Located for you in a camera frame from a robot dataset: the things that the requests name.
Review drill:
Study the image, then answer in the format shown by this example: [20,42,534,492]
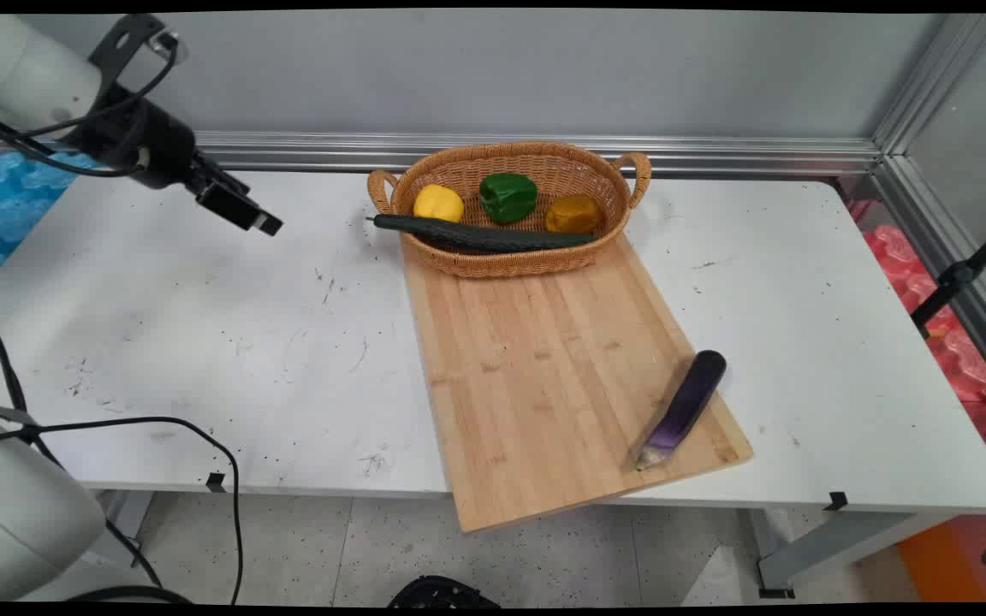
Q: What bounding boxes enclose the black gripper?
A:
[75,83,284,238]

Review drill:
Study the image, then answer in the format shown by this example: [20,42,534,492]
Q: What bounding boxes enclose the orange bell pepper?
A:
[544,194,605,235]

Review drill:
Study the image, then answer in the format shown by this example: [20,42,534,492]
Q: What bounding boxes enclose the yellow bell pepper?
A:
[413,184,466,224]

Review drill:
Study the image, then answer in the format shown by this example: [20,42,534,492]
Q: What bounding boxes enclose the blue bubble wrap sheet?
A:
[0,150,105,297]

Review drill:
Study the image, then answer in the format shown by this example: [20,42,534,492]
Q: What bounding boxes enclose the dark green cucumber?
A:
[365,214,601,255]

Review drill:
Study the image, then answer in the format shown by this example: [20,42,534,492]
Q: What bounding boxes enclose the green bell pepper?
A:
[479,172,538,225]

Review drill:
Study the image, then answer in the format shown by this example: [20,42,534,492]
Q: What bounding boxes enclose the grey metal table leg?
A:
[748,508,958,600]
[98,489,157,567]

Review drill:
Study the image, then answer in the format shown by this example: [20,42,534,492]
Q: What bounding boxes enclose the wooden cutting board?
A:
[399,231,755,535]

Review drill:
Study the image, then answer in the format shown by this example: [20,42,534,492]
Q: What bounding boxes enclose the black round floor object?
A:
[387,575,502,609]

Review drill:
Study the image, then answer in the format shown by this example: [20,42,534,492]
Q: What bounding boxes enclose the purple eggplant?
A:
[633,349,728,472]

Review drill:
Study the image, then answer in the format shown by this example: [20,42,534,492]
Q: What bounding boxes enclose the black tripod stand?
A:
[911,214,986,340]

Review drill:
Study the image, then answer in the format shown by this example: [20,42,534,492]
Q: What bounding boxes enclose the pink bubble wrap sheet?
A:
[844,199,986,516]

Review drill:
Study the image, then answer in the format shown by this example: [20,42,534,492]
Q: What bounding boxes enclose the aluminium frame rail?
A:
[0,130,884,179]
[870,154,986,405]

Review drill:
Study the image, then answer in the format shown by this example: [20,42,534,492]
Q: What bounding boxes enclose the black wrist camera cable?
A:
[0,38,181,179]

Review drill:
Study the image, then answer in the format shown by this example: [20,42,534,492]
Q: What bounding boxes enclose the thin black looped cable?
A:
[0,417,243,605]

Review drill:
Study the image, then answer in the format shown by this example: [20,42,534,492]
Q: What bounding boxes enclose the woven wicker basket with handles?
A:
[366,141,653,279]

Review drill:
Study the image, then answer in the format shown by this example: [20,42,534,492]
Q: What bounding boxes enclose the grey velcro strap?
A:
[0,404,42,447]

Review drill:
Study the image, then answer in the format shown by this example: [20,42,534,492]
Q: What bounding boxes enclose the aluminium frame post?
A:
[873,13,986,157]

